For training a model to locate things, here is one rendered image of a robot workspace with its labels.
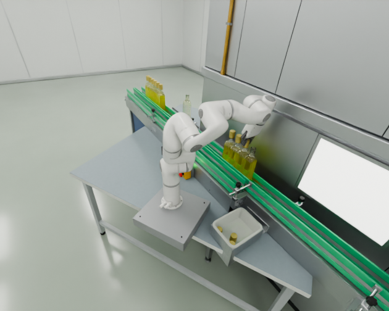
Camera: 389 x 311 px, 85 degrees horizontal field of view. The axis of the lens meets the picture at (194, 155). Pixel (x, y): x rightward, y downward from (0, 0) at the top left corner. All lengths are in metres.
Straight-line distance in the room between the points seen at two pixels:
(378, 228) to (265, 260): 0.50
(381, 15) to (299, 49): 0.29
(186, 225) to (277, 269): 0.49
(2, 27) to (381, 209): 6.61
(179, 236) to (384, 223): 0.87
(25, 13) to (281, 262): 6.38
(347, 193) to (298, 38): 0.72
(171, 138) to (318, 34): 0.74
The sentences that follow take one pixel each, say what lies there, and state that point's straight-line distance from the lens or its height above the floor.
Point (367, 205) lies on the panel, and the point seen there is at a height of 1.13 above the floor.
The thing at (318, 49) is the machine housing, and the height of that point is 1.64.
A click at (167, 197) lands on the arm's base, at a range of 1.21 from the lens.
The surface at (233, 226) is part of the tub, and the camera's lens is 1.26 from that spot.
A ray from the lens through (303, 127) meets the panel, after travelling 1.15.
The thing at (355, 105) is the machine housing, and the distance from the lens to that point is 1.07.
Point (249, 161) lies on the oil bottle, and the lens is 1.22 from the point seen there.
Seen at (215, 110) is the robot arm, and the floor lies 1.44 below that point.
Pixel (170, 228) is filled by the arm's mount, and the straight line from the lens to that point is 1.17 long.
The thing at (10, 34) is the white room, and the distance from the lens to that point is 6.54.
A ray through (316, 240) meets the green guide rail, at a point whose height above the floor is 0.94.
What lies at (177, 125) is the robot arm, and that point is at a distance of 0.85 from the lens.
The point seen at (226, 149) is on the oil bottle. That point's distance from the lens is 1.33.
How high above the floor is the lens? 1.77
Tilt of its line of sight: 36 degrees down
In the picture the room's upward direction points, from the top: 4 degrees clockwise
